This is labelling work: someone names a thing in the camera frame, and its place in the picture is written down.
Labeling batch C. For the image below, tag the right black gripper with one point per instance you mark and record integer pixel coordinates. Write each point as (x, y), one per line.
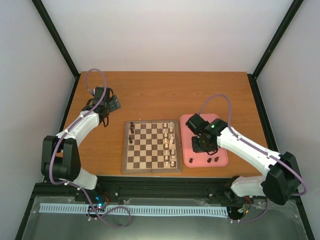
(196, 149)

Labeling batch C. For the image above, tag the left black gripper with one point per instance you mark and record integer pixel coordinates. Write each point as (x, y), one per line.
(115, 104)

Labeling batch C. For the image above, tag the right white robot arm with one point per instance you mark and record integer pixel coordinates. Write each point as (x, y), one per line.
(280, 173)

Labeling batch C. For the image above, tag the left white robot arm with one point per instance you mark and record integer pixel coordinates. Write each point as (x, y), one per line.
(60, 160)

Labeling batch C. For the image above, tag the wooden chess board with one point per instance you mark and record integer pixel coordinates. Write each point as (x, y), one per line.
(147, 153)

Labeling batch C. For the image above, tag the pink plastic tray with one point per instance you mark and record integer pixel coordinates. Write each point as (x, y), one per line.
(200, 158)

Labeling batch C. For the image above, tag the black aluminium frame rail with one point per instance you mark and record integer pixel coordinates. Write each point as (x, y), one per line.
(119, 188)

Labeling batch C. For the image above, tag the light blue cable duct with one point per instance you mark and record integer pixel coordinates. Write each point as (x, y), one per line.
(136, 210)

